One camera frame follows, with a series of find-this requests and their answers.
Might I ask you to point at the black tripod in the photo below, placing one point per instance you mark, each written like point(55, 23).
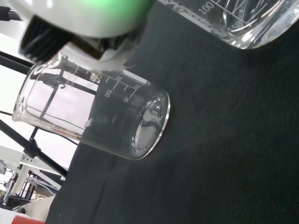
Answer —
point(30, 144)

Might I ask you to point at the red ribbed round holder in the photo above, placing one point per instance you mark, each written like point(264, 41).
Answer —
point(28, 220)

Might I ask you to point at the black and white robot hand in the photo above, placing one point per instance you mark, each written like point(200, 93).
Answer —
point(93, 16)

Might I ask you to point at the black bench cloth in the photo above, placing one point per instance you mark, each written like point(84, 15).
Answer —
point(210, 140)

